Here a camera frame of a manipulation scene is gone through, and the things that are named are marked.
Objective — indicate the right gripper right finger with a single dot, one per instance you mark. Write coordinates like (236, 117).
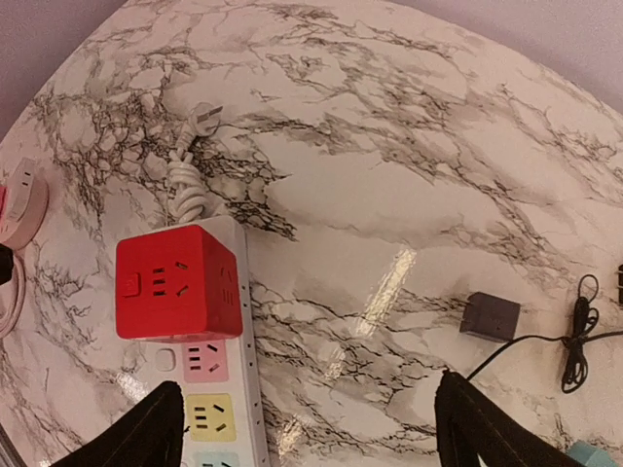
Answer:
(471, 430)

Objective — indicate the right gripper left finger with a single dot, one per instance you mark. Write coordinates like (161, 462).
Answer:
(150, 434)

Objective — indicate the white multicolour power strip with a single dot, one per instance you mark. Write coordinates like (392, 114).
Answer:
(224, 422)

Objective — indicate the dark grey usb charger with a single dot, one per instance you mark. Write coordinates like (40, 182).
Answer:
(490, 317)

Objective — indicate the red cube socket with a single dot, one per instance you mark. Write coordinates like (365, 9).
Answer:
(176, 285)

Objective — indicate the black power adapter with cable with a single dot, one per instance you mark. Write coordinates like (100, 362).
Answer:
(584, 320)

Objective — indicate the pink cube socket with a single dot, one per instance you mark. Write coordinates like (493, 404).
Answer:
(3, 198)

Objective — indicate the pink round power strip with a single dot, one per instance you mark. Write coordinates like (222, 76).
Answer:
(26, 206)

